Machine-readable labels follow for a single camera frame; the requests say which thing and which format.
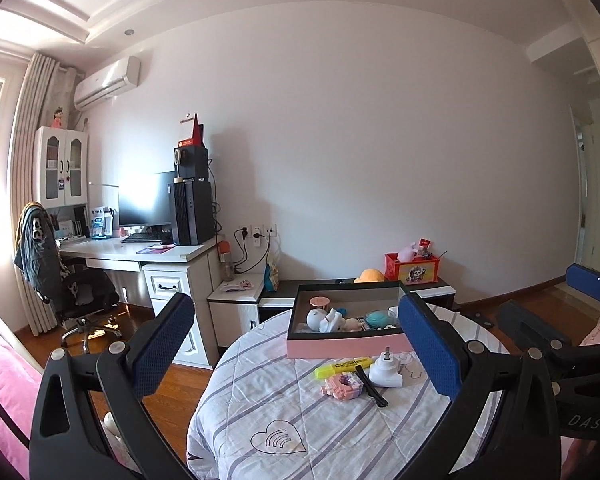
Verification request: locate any white desk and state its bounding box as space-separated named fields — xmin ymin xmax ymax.
xmin=55 ymin=234 xmax=226 ymax=368

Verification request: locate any black box stack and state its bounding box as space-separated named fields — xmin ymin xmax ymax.
xmin=174 ymin=145 xmax=210 ymax=181

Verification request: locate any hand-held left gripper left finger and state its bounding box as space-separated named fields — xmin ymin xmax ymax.
xmin=28 ymin=291 xmax=197 ymax=480

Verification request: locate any computer monitor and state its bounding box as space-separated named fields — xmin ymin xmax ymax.
xmin=117 ymin=171 xmax=177 ymax=228

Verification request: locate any blue white carton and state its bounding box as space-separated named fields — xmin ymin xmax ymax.
xmin=90 ymin=205 xmax=115 ymax=238

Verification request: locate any bottle with orange cap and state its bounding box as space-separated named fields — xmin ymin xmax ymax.
xmin=219 ymin=241 xmax=235 ymax=282

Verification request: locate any pink storage box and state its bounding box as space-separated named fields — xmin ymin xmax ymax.
xmin=286 ymin=280 xmax=431 ymax=360

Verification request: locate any white hutch cabinet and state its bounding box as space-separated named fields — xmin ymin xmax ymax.
xmin=33 ymin=126 xmax=90 ymax=208

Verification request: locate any yellow highlighter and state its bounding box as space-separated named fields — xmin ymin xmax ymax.
xmin=314 ymin=356 xmax=373 ymax=380

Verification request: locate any black hair clip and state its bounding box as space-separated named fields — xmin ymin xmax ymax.
xmin=355 ymin=364 xmax=390 ymax=407

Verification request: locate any white toy figure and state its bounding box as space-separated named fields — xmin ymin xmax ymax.
xmin=306 ymin=306 xmax=367 ymax=334

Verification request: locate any black-topped low cabinet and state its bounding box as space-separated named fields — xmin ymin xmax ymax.
xmin=257 ymin=277 xmax=458 ymax=333

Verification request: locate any black computer tower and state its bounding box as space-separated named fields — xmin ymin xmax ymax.
xmin=169 ymin=179 xmax=216 ymax=247

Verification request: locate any red printed crate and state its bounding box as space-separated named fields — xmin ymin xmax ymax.
xmin=384 ymin=252 xmax=441 ymax=283

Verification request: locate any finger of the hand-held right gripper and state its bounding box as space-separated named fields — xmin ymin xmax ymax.
xmin=497 ymin=299 xmax=600 ymax=379
xmin=566 ymin=261 xmax=600 ymax=307

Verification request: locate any dark printed jacket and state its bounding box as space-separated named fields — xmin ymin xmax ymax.
xmin=14 ymin=201 xmax=63 ymax=303

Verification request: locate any dark speckled object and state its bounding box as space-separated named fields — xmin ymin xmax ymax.
xmin=460 ymin=310 xmax=497 ymax=330

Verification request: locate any black office chair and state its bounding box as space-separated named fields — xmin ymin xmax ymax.
xmin=50 ymin=255 xmax=123 ymax=356

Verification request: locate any snack bag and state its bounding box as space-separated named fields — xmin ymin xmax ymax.
xmin=264 ymin=255 xmax=281 ymax=293

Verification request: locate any small white bedside cabinet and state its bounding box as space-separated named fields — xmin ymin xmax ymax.
xmin=207 ymin=280 xmax=266 ymax=348

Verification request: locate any white air conditioner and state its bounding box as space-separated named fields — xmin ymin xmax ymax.
xmin=74 ymin=56 xmax=141 ymax=111

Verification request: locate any beige curtain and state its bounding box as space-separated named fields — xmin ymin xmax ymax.
xmin=7 ymin=52 xmax=78 ymax=336

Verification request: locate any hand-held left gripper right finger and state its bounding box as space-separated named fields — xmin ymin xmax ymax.
xmin=397 ymin=291 xmax=563 ymax=480

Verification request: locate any black keyboard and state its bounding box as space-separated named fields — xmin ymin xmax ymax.
xmin=121 ymin=232 xmax=173 ymax=244

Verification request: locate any red white paper bag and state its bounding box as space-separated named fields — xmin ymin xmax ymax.
xmin=177 ymin=112 xmax=205 ymax=148

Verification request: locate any white plug adapter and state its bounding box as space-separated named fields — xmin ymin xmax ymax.
xmin=367 ymin=346 xmax=406 ymax=389

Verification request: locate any pink bed mattress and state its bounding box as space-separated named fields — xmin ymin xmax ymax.
xmin=0 ymin=297 xmax=141 ymax=480

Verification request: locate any teal round container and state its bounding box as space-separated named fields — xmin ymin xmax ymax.
xmin=365 ymin=311 xmax=397 ymax=331

